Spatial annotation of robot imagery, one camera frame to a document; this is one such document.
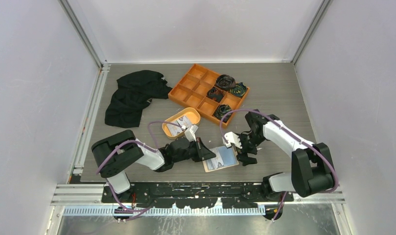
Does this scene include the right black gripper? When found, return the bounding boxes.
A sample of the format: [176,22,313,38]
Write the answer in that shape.
[235,132,266,166]

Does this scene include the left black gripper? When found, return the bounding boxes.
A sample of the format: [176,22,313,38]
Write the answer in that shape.
[173,137,216,163]

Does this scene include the white VIP credit card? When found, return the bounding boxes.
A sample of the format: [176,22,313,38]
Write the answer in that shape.
[206,147,231,172]

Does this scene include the beige card holder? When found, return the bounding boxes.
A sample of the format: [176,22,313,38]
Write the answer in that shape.
[202,145,240,173]

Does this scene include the orange oval tray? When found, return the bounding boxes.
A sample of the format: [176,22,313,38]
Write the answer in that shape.
[162,107,201,140]

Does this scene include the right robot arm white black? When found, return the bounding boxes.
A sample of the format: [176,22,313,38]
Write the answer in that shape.
[240,109,339,201]

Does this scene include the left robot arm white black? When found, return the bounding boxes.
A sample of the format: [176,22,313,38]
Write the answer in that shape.
[91,130,216,202]

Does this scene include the left credit card in tray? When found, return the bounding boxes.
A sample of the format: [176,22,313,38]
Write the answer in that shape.
[167,124,183,137]

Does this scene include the credit card in tray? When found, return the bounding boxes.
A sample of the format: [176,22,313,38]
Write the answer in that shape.
[167,124,183,137]
[176,115,193,128]

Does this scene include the right credit card in tray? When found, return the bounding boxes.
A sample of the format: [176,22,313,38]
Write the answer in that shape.
[176,115,193,128]

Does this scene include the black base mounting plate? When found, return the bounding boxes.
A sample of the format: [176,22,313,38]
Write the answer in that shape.
[117,182,282,209]

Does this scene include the green yellow rolled tie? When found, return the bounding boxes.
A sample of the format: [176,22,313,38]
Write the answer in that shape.
[212,104,232,123]

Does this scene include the dark red rolled tie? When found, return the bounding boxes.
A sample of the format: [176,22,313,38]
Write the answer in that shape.
[206,87,224,103]

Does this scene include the orange compartment organizer box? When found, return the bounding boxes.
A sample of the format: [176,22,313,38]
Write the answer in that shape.
[168,64,251,128]

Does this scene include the green patterned rolled tie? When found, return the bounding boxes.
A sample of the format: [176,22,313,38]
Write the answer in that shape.
[229,82,248,98]

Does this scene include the dark brown rolled tie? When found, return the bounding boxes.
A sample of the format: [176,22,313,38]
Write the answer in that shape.
[215,74,236,91]

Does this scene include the black cloth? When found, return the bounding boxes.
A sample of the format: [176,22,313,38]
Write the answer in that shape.
[104,70,172,128]

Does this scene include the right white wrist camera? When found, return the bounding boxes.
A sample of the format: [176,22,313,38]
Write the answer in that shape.
[223,132,242,149]

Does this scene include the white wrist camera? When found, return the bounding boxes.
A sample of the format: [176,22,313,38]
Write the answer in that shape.
[223,132,242,149]
[184,124,198,142]

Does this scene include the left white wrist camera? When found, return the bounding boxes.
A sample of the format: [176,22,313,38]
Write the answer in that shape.
[184,124,198,142]

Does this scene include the aluminium front frame rail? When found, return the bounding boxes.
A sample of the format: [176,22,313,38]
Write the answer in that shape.
[50,185,345,217]

